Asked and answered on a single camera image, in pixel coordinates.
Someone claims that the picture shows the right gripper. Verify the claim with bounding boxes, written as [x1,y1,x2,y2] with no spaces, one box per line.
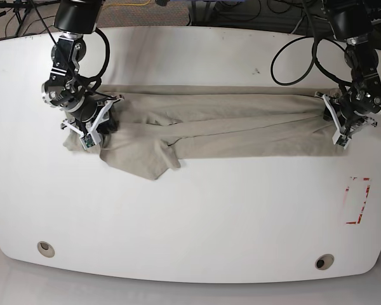
[60,95,124,146]

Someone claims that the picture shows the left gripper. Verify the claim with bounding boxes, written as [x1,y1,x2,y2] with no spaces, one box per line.
[315,91,377,144]

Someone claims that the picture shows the beige T-shirt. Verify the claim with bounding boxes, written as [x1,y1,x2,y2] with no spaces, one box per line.
[62,83,347,182]

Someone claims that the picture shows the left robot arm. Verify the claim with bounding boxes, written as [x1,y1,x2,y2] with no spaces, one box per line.
[315,1,381,148]

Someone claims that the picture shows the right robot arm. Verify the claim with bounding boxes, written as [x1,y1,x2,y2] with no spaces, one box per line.
[42,1,122,149]

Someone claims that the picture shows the red tape rectangle marking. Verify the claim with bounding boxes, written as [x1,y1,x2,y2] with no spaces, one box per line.
[342,177,371,225]

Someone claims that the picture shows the black tripod stand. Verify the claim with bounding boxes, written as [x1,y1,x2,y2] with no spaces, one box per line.
[0,1,42,40]

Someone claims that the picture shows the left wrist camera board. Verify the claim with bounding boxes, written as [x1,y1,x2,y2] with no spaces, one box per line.
[333,135,351,149]

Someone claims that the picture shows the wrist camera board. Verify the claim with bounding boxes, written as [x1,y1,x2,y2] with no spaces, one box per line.
[79,134,96,150]
[333,135,351,149]

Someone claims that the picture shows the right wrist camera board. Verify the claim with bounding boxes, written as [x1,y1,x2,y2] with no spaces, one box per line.
[79,134,96,150]

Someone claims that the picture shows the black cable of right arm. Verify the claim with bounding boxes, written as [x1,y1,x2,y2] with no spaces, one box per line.
[28,0,121,102]

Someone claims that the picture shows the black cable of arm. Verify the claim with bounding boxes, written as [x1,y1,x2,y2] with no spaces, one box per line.
[270,0,353,93]
[28,0,121,102]

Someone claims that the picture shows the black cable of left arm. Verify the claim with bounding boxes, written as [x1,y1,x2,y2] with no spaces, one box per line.
[270,0,353,93]

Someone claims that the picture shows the yellow cable on floor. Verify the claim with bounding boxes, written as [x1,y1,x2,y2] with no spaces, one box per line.
[110,0,152,8]

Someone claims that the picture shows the left table cable grommet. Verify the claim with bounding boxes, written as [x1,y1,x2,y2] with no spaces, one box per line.
[37,241,55,258]

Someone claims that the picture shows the table cable grommet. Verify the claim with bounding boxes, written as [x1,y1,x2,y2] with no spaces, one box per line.
[315,254,335,271]
[37,241,55,258]

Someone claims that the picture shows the right table cable grommet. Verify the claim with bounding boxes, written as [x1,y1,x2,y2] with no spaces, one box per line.
[315,254,335,271]

